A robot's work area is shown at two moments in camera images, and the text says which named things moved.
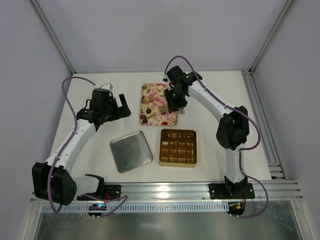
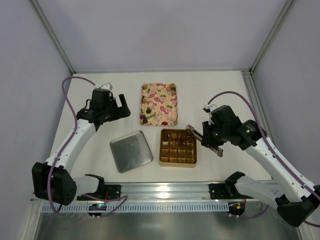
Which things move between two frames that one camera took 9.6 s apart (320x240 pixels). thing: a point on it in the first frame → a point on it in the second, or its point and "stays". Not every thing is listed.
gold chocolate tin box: x=178 y=148 stays
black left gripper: x=118 y=109 stays
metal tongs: x=180 y=110 → x=191 y=131
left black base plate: x=104 y=192 stays
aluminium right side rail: x=273 y=156 stays
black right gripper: x=174 y=102 → x=208 y=138
